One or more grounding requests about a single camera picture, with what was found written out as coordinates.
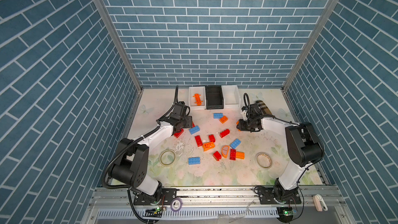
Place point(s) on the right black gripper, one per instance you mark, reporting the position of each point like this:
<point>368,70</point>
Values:
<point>240,126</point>

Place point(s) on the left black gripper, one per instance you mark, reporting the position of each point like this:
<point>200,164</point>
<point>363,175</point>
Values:
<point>188,119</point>

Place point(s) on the orange long lego chassis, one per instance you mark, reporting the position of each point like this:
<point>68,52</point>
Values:
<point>197,99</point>

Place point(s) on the small red lego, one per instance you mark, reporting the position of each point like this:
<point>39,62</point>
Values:
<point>212,138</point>

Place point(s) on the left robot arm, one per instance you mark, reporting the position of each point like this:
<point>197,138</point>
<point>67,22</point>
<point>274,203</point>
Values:
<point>128,168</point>

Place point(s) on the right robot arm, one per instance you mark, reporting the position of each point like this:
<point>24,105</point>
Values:
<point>304,146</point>

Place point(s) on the plaid glasses case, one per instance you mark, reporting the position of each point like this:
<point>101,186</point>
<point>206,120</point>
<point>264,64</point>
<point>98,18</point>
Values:
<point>263,108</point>

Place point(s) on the blue lego centre left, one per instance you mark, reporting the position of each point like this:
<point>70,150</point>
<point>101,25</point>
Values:
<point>194,130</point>

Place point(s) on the left white bin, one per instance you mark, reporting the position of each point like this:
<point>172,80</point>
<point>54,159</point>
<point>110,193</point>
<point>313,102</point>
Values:
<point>201,91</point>

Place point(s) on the white bin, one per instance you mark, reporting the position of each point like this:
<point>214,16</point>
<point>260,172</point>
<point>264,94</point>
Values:
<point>231,97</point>
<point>201,91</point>

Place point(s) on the blue lego centre right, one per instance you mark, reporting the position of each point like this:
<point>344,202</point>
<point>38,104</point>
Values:
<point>235,144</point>

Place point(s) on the red tall lego centre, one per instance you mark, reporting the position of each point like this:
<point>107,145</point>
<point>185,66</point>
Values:
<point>198,141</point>

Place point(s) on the right white bin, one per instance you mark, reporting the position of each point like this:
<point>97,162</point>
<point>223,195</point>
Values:
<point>231,97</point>

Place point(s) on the blue lego near bins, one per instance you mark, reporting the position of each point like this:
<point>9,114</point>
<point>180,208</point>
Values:
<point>217,115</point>

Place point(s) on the orange arch lego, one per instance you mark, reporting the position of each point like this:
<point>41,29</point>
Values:
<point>225,151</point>

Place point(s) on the red lego beside arch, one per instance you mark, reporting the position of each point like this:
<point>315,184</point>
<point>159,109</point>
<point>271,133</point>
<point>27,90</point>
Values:
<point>232,154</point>

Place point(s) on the black middle bin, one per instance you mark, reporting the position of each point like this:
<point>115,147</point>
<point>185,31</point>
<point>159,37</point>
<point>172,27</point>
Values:
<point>214,97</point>

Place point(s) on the blue lego bottom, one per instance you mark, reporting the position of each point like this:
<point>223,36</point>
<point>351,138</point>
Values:
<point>194,160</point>

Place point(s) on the purple tape roll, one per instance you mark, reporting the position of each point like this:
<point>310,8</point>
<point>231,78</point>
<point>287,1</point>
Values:
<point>176,205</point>

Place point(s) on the white pink device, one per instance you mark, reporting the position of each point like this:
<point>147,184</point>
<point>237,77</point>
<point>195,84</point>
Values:
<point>319,203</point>

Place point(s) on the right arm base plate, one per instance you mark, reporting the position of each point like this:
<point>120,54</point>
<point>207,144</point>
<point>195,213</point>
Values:
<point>277,195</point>

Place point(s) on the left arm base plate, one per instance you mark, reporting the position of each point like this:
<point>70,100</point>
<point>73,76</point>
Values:
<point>163,196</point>

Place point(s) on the metal front rail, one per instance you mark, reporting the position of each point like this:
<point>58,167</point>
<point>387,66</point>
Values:
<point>216,202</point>

